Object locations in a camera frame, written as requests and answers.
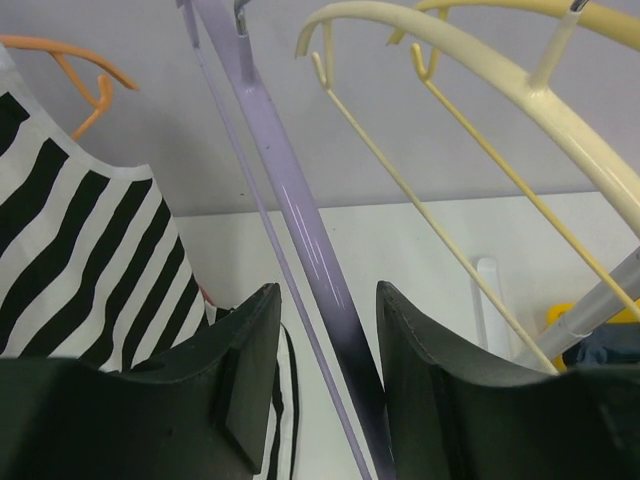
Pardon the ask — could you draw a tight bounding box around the lilac hanger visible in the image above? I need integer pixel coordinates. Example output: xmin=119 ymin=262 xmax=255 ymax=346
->
xmin=177 ymin=1 xmax=396 ymax=479

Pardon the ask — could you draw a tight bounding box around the yellow plastic bin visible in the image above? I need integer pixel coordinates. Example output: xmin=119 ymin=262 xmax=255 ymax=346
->
xmin=546 ymin=303 xmax=639 ymax=341

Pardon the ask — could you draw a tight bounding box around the white clothes rack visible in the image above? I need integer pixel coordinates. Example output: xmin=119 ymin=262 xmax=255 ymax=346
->
xmin=474 ymin=248 xmax=640 ymax=363

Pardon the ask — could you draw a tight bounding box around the blue tank top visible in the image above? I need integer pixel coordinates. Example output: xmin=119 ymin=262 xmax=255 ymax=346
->
xmin=561 ymin=323 xmax=639 ymax=368

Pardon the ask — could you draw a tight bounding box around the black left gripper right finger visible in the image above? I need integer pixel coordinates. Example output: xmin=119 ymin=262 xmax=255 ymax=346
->
xmin=376 ymin=281 xmax=639 ymax=479

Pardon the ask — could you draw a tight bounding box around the black white striped tank top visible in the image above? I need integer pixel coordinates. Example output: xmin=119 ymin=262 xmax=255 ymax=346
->
xmin=1 ymin=52 xmax=299 ymax=479

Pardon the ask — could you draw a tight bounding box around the cream hanger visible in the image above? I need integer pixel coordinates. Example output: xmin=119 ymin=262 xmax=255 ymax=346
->
xmin=297 ymin=18 xmax=639 ymax=345

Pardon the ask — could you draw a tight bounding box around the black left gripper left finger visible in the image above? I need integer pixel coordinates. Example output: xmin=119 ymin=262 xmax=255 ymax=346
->
xmin=1 ymin=284 xmax=281 ymax=479

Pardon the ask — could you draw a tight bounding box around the orange hanger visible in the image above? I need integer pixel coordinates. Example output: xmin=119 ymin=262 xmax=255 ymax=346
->
xmin=0 ymin=34 xmax=140 ymax=142

